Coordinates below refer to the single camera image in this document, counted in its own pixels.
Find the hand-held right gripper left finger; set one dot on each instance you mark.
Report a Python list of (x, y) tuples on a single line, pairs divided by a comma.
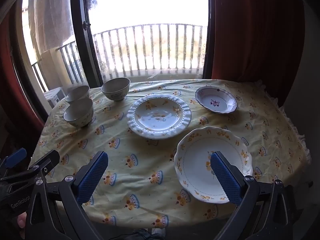
[(91, 178)]

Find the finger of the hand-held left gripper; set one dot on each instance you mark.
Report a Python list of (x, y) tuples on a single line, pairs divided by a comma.
[(47, 161), (16, 157)]

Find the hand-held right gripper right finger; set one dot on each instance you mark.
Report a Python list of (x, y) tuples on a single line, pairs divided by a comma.
[(223, 177)]

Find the scalloped plate with yellow flowers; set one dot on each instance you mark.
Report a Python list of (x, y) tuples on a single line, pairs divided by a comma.
[(195, 160)]

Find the white floral print bowl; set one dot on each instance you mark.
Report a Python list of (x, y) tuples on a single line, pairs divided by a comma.
[(78, 93), (78, 113)]

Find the white plate with red print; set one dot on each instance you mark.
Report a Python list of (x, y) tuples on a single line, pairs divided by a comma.
[(215, 101)]

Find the white ruffled rim plate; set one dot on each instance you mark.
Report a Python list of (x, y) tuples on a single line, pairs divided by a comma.
[(158, 117)]

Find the white bowl with printed band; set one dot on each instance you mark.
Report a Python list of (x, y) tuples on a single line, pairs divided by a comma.
[(115, 87)]

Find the person's left hand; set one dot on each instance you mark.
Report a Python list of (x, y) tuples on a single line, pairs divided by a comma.
[(21, 221)]

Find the yellow printed tablecloth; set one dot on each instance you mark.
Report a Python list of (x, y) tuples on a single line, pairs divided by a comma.
[(140, 160)]

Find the red curtain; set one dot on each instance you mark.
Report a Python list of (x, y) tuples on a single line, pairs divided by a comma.
[(15, 92), (250, 30)]

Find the white plastic stool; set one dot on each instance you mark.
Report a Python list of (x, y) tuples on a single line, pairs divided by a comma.
[(53, 97)]

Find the grey hanging cloth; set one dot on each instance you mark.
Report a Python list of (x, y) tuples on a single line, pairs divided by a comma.
[(50, 17)]

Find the balcony railing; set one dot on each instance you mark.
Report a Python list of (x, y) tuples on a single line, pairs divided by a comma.
[(150, 24)]

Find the dark window frame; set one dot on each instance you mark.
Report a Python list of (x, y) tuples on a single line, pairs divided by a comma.
[(80, 42)]

